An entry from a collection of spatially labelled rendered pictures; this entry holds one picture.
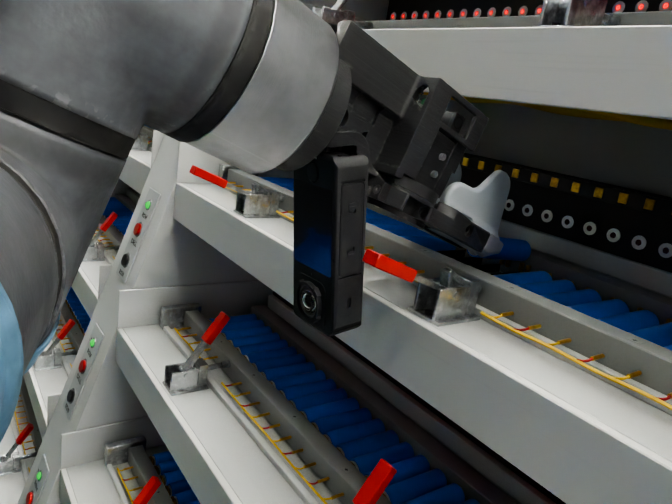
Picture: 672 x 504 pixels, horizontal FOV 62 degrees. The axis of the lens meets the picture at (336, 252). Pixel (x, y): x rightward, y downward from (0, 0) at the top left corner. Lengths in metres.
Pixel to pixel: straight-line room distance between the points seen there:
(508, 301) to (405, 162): 0.12
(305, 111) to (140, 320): 0.52
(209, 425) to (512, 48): 0.41
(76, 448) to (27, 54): 0.64
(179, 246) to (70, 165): 0.50
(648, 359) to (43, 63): 0.31
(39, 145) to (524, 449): 0.26
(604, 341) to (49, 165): 0.29
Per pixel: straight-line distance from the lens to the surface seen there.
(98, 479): 0.80
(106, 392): 0.78
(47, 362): 1.05
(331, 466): 0.49
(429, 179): 0.36
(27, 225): 0.18
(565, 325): 0.35
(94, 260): 0.99
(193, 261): 0.74
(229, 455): 0.52
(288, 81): 0.27
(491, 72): 0.40
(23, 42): 0.23
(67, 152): 0.24
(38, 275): 0.17
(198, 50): 0.25
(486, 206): 0.40
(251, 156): 0.28
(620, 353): 0.34
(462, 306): 0.37
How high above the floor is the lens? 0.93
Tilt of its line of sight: 4 degrees down
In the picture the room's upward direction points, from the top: 23 degrees clockwise
